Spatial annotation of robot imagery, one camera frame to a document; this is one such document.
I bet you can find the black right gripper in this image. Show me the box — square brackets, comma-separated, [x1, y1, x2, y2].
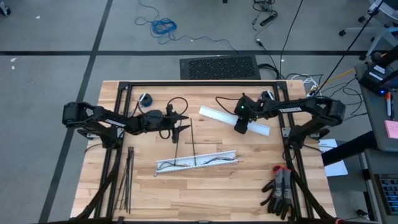
[233, 94, 266, 136]

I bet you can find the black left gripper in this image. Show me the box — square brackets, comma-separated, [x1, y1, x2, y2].
[141, 105, 192, 144]

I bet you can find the long black zip tie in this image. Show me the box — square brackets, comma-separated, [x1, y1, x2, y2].
[124, 146, 132, 213]
[173, 119, 183, 167]
[119, 147, 131, 212]
[190, 118, 198, 167]
[127, 146, 135, 215]
[113, 148, 130, 210]

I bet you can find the white duct cover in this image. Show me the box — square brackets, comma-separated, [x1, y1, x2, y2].
[198, 105, 272, 138]

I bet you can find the white slotted cable duct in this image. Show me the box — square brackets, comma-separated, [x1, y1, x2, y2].
[154, 149, 240, 174]

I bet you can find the blue-rimmed round table grommet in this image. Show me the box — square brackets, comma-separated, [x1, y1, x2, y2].
[138, 92, 154, 108]

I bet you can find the black perforated box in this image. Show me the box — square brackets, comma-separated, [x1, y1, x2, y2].
[179, 55, 262, 81]

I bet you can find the grey red-cuffed work glove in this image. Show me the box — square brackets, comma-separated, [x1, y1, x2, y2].
[270, 165, 295, 220]
[260, 179, 282, 216]

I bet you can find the white paper sheet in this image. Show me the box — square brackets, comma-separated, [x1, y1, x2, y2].
[317, 138, 349, 178]

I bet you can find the dark navy beam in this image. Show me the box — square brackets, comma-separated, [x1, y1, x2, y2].
[321, 130, 379, 167]

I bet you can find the black power strip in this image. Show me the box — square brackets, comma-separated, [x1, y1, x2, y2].
[259, 11, 279, 27]

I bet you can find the grey desk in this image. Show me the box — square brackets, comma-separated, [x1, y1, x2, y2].
[359, 148, 398, 224]
[354, 62, 398, 153]

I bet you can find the black electronic box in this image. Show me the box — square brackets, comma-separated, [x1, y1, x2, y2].
[359, 60, 394, 96]

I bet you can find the orange capped marker pen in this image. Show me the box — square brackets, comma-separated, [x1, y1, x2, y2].
[384, 92, 394, 118]

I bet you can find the pink sticky note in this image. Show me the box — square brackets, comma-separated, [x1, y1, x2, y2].
[384, 119, 398, 140]

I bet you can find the dark keyboard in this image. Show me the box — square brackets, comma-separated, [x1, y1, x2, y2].
[374, 173, 398, 216]

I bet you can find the grey mesh office chair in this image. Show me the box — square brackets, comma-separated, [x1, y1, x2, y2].
[338, 0, 398, 62]

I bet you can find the chair caster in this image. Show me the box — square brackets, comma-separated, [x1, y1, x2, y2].
[0, 2, 12, 17]

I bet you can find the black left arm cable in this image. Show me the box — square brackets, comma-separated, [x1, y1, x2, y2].
[159, 96, 190, 140]

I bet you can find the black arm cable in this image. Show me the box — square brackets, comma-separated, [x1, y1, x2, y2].
[215, 96, 241, 108]
[159, 96, 190, 140]

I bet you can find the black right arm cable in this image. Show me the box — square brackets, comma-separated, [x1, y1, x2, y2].
[215, 96, 241, 108]

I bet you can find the white cable bundle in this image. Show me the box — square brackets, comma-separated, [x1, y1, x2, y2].
[298, 73, 323, 101]

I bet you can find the blue coiled floor cable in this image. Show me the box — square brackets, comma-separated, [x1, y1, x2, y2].
[134, 0, 241, 56]

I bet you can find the yellow floor cable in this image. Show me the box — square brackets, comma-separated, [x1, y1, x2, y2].
[322, 67, 358, 88]

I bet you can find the thin black hanging cable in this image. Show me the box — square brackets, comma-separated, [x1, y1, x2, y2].
[310, 0, 386, 98]
[279, 0, 305, 80]

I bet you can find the black floor cable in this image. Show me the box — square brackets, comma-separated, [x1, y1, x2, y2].
[251, 0, 280, 50]

